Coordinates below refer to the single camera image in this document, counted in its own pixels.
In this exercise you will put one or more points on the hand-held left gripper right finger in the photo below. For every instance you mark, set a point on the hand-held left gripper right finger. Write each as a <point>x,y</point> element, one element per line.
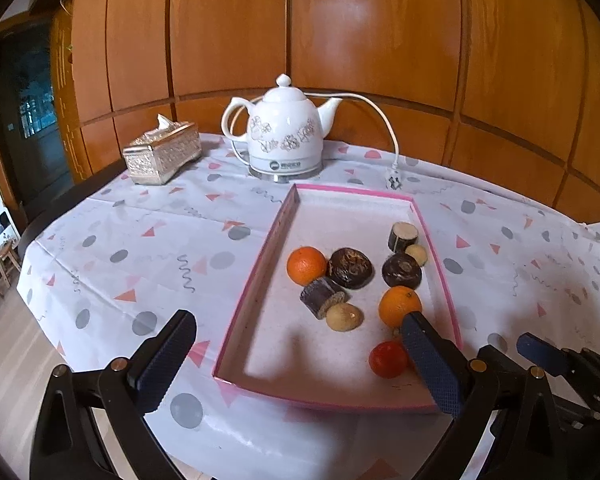
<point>430,365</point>

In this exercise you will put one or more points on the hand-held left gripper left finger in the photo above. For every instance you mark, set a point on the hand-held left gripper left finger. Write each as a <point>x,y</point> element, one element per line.
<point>162,362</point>

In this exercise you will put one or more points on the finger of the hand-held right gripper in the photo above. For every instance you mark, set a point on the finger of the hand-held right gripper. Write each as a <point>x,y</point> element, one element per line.
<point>541,352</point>

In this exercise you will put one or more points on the red tomato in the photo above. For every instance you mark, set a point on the red tomato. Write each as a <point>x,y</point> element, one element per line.
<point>388,359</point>

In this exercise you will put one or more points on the orange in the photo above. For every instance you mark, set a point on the orange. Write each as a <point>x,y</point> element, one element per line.
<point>306,265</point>
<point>398,306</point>

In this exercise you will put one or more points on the pink-rimmed tray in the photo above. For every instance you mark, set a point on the pink-rimmed tray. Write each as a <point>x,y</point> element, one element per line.
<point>340,350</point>

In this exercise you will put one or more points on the dark water chestnut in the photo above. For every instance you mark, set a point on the dark water chestnut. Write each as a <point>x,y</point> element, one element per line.
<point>349,267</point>
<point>402,271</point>

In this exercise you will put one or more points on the beige longan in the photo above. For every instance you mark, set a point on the beige longan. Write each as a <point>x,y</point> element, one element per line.
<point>418,255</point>
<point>343,318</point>

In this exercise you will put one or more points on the sugarcane piece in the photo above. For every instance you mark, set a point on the sugarcane piece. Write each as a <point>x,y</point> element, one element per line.
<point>322,298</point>
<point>404,237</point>

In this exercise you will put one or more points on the white patterned tablecloth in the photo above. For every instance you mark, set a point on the white patterned tablecloth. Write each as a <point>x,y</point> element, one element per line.
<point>145,240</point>

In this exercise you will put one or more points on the wooden stool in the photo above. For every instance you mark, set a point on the wooden stool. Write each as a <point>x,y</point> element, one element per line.
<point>5,259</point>

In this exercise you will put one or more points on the white power plug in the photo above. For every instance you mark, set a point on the white power plug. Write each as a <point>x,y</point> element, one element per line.
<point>393,179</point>

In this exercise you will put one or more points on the silver embossed tissue box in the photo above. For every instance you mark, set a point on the silver embossed tissue box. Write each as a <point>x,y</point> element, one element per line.
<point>162,152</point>

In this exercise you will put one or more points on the white ceramic electric kettle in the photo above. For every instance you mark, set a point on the white ceramic electric kettle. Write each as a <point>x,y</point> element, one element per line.
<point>285,135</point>

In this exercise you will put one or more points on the dark glass door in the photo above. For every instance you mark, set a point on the dark glass door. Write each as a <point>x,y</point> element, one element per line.
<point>27,110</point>

